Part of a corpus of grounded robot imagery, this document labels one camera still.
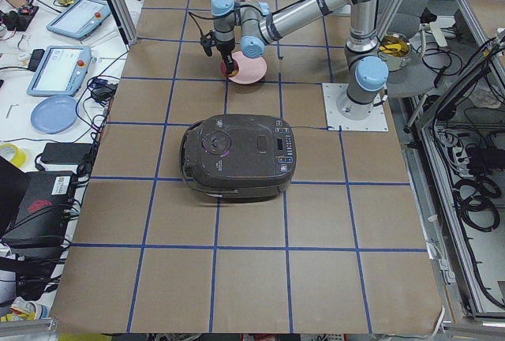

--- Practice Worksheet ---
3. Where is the red apple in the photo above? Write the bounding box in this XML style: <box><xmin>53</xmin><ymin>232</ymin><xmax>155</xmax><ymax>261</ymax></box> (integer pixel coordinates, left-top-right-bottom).
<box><xmin>220</xmin><ymin>60</ymin><xmax>239</xmax><ymax>78</ymax></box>

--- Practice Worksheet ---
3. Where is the pink plate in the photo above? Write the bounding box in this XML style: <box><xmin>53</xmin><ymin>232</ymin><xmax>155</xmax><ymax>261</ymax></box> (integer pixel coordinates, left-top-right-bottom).
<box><xmin>229</xmin><ymin>51</ymin><xmax>267</xmax><ymax>85</ymax></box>

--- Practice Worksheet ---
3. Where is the steel bowl on chair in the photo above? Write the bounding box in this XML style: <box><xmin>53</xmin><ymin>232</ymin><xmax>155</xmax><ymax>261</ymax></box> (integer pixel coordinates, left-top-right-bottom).
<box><xmin>378</xmin><ymin>33</ymin><xmax>412</xmax><ymax>72</ymax></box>

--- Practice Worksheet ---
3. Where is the blue plate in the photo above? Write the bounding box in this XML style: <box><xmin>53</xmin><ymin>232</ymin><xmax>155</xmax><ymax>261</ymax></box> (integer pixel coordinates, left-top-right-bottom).
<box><xmin>30</xmin><ymin>95</ymin><xmax>77</xmax><ymax>134</ymax></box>

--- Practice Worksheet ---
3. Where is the dark grey rice cooker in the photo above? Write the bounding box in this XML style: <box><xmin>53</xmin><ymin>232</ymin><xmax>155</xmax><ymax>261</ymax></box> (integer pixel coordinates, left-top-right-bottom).
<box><xmin>179</xmin><ymin>114</ymin><xmax>297</xmax><ymax>200</ymax></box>

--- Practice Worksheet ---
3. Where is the teach pendant far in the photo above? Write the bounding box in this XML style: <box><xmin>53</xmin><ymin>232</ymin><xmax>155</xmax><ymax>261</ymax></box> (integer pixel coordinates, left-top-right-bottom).
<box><xmin>46</xmin><ymin>0</ymin><xmax>111</xmax><ymax>40</ymax></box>

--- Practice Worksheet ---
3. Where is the teach pendant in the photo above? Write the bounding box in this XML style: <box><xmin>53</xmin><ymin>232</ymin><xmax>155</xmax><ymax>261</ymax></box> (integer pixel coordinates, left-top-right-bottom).
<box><xmin>27</xmin><ymin>46</ymin><xmax>92</xmax><ymax>97</ymax></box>
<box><xmin>46</xmin><ymin>0</ymin><xmax>111</xmax><ymax>40</ymax></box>

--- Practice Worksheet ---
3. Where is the teach pendant near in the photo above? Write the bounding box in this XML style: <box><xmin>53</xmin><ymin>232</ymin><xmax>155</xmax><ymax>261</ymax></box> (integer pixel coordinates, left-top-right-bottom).
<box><xmin>27</xmin><ymin>46</ymin><xmax>92</xmax><ymax>97</ymax></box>

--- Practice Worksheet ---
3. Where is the grey office chair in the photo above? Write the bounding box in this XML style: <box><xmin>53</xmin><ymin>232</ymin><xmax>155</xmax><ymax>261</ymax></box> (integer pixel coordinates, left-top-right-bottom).
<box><xmin>379</xmin><ymin>0</ymin><xmax>432</xmax><ymax>98</ymax></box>

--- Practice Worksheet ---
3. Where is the black power adapter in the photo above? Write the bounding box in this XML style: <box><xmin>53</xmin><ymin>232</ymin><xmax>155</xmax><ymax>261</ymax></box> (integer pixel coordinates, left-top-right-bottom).
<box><xmin>40</xmin><ymin>143</ymin><xmax>92</xmax><ymax>165</ymax></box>

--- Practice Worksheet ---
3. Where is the yellow tape roll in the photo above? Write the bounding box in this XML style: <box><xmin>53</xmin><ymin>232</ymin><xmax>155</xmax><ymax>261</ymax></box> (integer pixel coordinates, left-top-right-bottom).
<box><xmin>0</xmin><ymin>143</ymin><xmax>27</xmax><ymax>168</ymax></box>

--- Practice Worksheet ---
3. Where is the black laptop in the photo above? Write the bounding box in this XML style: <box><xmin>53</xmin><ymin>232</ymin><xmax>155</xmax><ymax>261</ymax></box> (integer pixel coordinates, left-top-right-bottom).
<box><xmin>1</xmin><ymin>158</ymin><xmax>77</xmax><ymax>249</ymax></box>

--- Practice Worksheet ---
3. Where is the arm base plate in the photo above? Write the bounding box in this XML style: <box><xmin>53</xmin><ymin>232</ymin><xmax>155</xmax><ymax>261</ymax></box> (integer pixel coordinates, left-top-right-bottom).
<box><xmin>322</xmin><ymin>83</ymin><xmax>388</xmax><ymax>133</ymax></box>

